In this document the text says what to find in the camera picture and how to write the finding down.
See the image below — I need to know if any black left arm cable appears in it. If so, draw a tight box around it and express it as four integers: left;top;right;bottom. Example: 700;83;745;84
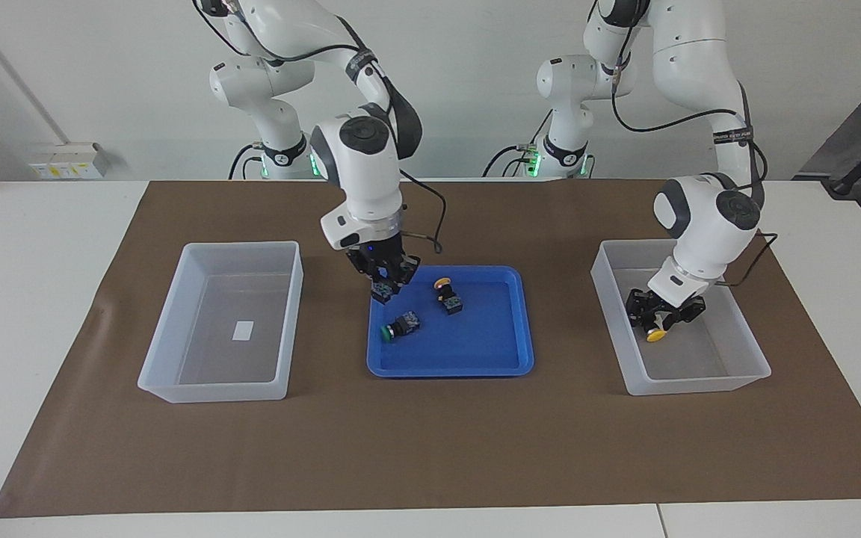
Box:
610;45;779;288

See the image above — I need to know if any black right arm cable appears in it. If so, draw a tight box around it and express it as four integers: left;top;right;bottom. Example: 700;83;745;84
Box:
399;169;448;255

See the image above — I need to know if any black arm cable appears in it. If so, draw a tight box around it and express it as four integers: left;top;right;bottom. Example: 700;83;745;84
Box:
610;45;779;288
399;169;448;255

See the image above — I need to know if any brown paper table mat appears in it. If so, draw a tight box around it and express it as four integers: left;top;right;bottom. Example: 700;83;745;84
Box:
0;179;861;518

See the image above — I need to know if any translucent plastic box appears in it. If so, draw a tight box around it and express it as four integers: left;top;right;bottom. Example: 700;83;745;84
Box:
590;238;772;397
137;241;304;404

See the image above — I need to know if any white wall socket box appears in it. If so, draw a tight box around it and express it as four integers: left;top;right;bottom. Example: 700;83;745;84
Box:
29;142;110;180

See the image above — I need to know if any blue plastic tray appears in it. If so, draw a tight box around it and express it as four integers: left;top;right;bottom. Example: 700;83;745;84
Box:
366;265;535;378

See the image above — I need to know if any black base cable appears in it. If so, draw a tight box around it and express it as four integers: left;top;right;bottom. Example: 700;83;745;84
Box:
482;112;552;179
227;142;263;180

